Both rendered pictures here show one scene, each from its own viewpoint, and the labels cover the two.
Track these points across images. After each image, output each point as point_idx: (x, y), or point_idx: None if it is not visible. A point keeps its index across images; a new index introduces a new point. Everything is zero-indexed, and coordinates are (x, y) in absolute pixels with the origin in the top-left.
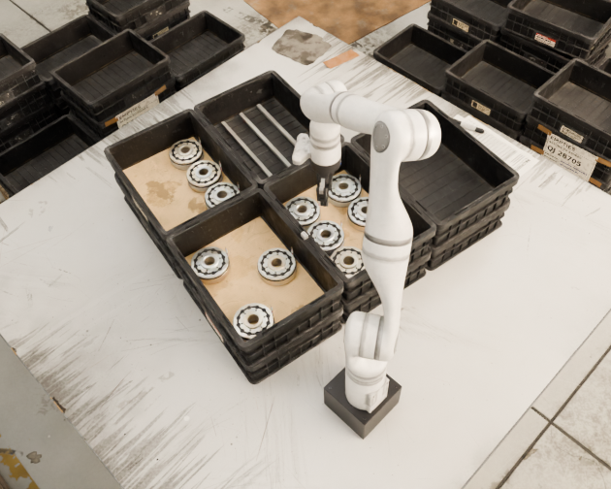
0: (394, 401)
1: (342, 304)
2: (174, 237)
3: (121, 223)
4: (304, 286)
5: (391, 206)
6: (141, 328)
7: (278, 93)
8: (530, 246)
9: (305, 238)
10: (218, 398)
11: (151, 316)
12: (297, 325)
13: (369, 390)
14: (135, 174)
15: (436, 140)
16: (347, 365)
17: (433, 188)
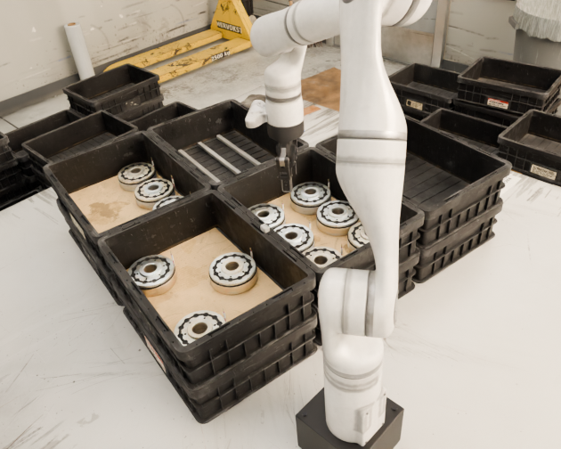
0: (394, 433)
1: (316, 312)
2: (107, 238)
3: (61, 256)
4: (266, 293)
5: (374, 75)
6: (64, 363)
7: (239, 122)
8: (532, 256)
9: (266, 231)
10: (154, 444)
11: (80, 349)
12: (256, 331)
13: (359, 402)
14: (79, 197)
15: None
16: (326, 353)
17: (411, 193)
